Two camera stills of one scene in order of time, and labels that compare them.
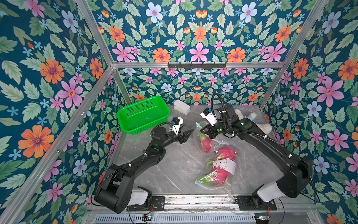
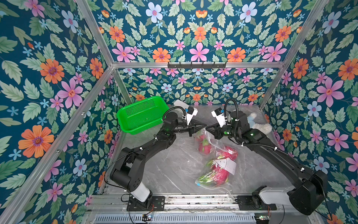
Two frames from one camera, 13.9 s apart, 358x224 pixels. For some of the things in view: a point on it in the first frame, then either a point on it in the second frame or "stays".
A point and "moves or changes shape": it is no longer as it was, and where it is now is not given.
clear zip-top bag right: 220,170 stays
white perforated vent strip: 175,218 stays
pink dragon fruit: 205,142 moves or changes shape
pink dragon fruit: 227,152 stays
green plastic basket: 145,116 stays
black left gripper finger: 187,133 → 198,127
